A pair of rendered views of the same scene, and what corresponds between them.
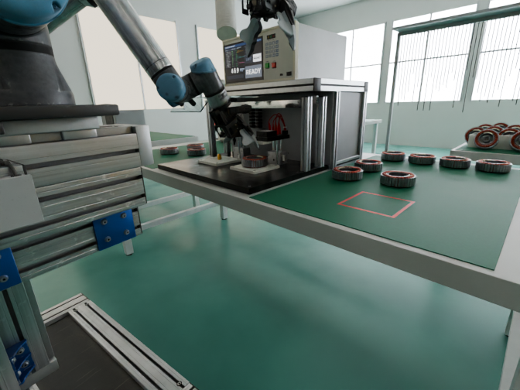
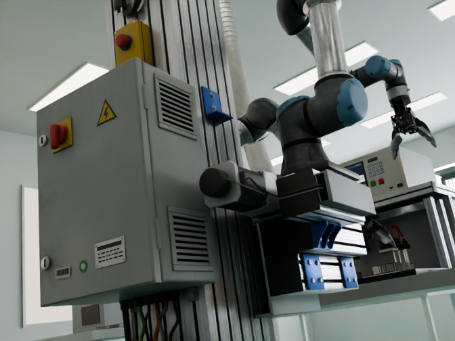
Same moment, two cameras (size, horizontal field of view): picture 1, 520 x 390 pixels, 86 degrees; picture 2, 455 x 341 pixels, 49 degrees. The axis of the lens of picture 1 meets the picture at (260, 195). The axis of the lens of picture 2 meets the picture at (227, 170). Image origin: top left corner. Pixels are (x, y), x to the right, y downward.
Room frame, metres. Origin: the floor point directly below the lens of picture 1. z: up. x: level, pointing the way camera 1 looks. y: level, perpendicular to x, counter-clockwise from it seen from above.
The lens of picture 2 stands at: (-0.80, 0.75, 0.67)
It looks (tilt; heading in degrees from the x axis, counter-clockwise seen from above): 17 degrees up; 356
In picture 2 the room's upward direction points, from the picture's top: 8 degrees counter-clockwise
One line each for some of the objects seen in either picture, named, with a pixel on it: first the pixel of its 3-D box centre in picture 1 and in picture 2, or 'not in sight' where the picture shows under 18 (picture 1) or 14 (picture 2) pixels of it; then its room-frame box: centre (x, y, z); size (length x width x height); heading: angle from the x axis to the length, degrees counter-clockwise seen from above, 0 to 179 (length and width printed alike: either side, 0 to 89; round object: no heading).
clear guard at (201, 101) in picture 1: (214, 104); not in sight; (1.36, 0.20, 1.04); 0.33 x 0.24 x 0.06; 135
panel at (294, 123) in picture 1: (273, 127); (382, 246); (1.43, -0.08, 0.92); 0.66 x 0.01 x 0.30; 45
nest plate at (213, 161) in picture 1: (220, 160); not in sight; (1.34, 0.19, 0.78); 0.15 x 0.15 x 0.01; 45
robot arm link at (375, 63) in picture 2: not in sight; (376, 71); (0.74, 0.06, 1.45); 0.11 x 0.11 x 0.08; 45
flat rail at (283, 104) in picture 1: (250, 104); (360, 222); (1.33, 0.03, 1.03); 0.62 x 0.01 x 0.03; 45
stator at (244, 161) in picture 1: (254, 161); (387, 268); (1.17, 0.02, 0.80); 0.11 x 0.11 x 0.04
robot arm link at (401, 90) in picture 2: not in sight; (399, 95); (0.80, -0.03, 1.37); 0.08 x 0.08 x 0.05
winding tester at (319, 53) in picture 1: (284, 62); (376, 185); (1.47, -0.13, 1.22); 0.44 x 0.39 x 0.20; 45
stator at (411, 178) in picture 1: (397, 179); not in sight; (0.94, -0.48, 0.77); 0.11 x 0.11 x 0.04
